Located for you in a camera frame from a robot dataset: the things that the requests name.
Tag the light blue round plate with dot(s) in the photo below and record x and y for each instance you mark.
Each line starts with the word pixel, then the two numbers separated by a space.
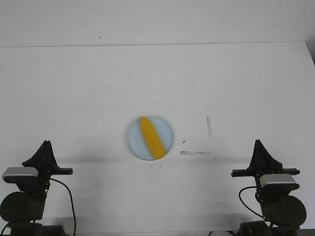
pixel 136 143

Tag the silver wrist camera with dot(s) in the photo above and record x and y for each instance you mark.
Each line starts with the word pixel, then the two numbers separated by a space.
pixel 278 179
pixel 13 173

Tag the clear tape strip on table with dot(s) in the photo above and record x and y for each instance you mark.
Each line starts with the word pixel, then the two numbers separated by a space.
pixel 195 153

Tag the yellow corn cob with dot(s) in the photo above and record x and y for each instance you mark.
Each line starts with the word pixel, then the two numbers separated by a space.
pixel 151 138

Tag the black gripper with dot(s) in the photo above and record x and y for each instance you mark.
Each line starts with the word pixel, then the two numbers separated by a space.
pixel 45 163
pixel 262 163

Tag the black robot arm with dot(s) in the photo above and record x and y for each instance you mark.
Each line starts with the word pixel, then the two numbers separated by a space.
pixel 281 213
pixel 23 209

